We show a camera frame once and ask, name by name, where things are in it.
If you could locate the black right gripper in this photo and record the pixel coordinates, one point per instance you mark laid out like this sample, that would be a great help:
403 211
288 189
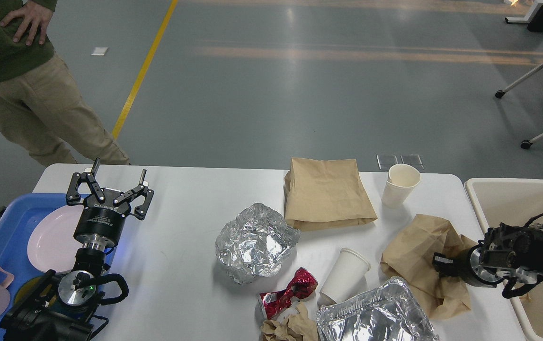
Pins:
466 266

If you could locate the white paper cup upright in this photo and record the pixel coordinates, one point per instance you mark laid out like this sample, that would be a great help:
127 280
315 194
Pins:
401 181

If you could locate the dark teal mug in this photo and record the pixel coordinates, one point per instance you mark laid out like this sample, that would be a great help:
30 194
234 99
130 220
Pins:
27 289

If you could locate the brown paper bag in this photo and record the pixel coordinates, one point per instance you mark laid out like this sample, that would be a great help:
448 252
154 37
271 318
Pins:
409 256
326 194

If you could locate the crumpled brown paper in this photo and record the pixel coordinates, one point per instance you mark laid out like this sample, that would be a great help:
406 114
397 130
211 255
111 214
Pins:
296 327

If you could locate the white paper cup lying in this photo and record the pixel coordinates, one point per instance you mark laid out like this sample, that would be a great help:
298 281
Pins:
341 283

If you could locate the beige plastic bin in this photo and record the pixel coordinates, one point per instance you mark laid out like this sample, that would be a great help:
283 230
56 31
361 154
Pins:
513 202

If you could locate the crumpled aluminium foil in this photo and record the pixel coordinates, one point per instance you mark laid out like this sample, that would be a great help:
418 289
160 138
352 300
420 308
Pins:
255 244

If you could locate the person in khaki trousers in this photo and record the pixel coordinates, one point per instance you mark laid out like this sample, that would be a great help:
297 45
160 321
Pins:
41 107

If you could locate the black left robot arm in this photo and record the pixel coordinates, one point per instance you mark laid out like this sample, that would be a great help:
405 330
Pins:
63 307

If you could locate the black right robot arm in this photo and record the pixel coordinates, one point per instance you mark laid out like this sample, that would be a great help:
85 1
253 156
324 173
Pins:
512 255

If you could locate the aluminium foil tray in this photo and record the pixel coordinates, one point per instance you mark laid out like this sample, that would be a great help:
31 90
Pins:
387 313

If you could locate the floor outlet plates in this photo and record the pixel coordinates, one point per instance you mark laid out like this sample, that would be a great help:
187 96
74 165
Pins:
386 161

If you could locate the pink plate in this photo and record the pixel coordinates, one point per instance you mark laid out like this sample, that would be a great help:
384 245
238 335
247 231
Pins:
52 244

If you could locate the white desk leg far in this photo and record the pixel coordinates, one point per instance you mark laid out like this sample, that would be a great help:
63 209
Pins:
533 17

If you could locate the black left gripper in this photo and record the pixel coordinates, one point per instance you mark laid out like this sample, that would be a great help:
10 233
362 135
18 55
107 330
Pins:
103 220

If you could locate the blue plastic tray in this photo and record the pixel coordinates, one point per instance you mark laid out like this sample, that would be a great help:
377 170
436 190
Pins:
16 226

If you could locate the crushed red can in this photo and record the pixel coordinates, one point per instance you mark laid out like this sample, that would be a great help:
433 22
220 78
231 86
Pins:
301 286

